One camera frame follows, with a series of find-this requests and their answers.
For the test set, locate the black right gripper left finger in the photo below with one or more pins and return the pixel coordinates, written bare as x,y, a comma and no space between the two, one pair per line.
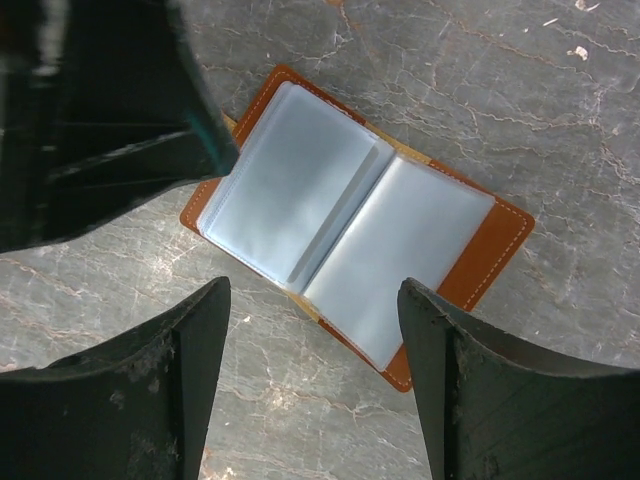
137,406

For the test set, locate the brown leather card holder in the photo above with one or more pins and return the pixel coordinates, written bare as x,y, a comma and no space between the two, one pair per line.
337,214

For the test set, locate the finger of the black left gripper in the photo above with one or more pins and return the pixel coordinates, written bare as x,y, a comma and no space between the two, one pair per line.
103,108

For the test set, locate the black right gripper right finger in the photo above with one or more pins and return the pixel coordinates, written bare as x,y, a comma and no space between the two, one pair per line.
494,406

